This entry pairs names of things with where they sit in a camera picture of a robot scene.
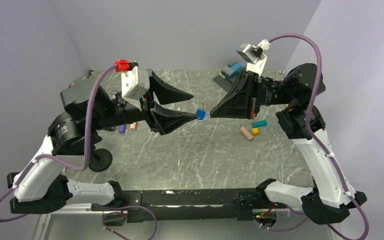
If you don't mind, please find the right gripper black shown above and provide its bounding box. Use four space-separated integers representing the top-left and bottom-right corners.
210 69 297 119

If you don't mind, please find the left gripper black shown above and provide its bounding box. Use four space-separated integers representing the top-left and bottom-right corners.
90 69 199 134

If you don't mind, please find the blue key tag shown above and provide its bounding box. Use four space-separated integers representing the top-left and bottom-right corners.
195 109 206 121

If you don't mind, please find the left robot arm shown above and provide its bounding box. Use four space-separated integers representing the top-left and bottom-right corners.
7 67 197 215

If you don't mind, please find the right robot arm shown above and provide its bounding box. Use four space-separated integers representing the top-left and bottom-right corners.
210 63 367 225

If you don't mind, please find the wooden rectangular block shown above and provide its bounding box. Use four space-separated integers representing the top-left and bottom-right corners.
239 126 254 141

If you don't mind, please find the lego brick build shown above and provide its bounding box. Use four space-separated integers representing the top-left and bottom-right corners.
212 62 244 92

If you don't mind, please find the teal block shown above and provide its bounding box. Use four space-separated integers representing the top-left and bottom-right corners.
251 120 268 128

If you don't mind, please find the yellow cube block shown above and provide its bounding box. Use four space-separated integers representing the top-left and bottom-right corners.
251 128 259 136

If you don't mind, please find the pink microphone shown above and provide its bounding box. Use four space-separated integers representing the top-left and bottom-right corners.
129 122 137 131

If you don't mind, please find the glitter silver microphone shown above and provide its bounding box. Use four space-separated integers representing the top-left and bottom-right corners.
109 90 119 102

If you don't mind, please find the black microphone stand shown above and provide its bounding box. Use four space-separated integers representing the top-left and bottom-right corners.
88 148 113 173

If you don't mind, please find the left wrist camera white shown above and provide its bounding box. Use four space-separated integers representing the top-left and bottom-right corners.
121 66 150 108

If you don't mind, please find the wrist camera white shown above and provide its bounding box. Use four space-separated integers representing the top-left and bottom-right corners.
236 39 271 77
121 66 150 108

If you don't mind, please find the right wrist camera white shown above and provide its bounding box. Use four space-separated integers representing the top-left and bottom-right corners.
236 39 271 77

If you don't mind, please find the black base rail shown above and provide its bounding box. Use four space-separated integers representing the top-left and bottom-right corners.
90 188 279 223

